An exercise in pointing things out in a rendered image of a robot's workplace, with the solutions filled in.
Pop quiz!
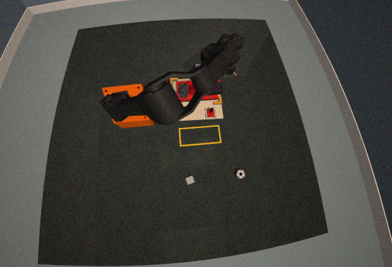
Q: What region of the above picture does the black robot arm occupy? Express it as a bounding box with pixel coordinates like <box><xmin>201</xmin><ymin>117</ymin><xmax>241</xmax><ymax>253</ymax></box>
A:
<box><xmin>100</xmin><ymin>33</ymin><xmax>245</xmax><ymax>125</ymax></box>

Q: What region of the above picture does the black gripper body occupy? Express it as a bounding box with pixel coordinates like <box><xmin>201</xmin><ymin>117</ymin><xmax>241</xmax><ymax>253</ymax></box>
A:
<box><xmin>200</xmin><ymin>53</ymin><xmax>223</xmax><ymax>96</ymax></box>

